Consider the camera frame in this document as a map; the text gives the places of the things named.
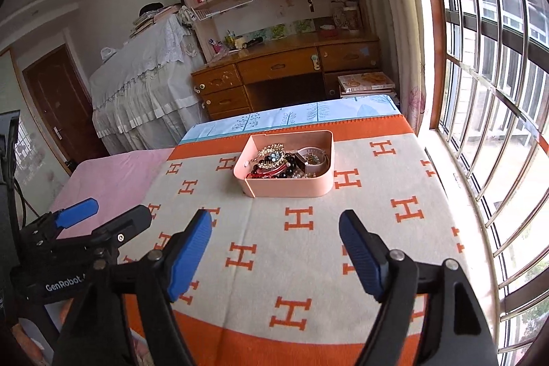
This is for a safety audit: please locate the black equipment stand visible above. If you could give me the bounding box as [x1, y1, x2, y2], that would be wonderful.
[0, 111, 22, 189]

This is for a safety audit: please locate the pink bedsheet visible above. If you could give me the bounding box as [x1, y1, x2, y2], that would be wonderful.
[49, 147, 174, 240]

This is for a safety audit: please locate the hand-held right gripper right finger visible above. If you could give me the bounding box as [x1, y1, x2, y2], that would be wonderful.
[339, 209, 500, 366]

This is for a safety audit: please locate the wooden desk with drawers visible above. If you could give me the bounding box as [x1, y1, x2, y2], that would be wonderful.
[191, 29, 382, 122]

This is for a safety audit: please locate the black bead bracelet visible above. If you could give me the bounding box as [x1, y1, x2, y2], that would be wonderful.
[274, 154, 305, 180]

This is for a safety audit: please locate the black cable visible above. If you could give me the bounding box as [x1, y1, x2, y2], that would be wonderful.
[13, 177, 28, 227]

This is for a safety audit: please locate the gold rhinestone brooch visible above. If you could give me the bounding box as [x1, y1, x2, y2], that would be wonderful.
[257, 142, 286, 156]

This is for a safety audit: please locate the stack of books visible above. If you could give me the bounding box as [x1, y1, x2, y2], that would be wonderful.
[130, 4, 183, 37]

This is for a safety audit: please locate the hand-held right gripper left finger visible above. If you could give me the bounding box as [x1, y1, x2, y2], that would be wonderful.
[51, 208, 214, 366]

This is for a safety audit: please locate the floral curtain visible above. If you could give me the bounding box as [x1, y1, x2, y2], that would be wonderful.
[343, 0, 430, 135]

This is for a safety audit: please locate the stone window sill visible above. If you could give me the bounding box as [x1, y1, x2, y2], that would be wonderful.
[418, 126, 502, 350]

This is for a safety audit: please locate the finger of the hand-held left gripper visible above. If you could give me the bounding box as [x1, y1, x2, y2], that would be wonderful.
[88, 204, 153, 264]
[51, 197, 100, 229]

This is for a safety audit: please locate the pink plastic tray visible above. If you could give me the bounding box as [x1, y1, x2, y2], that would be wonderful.
[233, 129, 335, 199]

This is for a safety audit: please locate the barred window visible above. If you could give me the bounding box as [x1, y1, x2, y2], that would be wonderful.
[422, 0, 549, 366]

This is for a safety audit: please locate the furniture under white lace cover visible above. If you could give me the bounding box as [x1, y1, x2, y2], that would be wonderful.
[88, 12, 211, 156]

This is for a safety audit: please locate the white strap smartwatch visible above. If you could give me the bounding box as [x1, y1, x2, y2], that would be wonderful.
[296, 147, 331, 178]

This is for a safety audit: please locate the brown wooden door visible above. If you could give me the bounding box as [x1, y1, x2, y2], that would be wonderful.
[22, 44, 110, 176]

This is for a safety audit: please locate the orange and cream patterned blanket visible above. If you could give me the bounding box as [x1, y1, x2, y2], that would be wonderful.
[64, 115, 498, 366]

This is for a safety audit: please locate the floral covered jar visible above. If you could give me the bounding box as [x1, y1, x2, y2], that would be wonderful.
[331, 1, 362, 31]

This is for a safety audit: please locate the white wire basket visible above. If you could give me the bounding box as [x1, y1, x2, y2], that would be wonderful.
[191, 0, 258, 23]

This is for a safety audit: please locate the red cord bracelet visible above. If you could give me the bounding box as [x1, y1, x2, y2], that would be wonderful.
[246, 162, 288, 180]

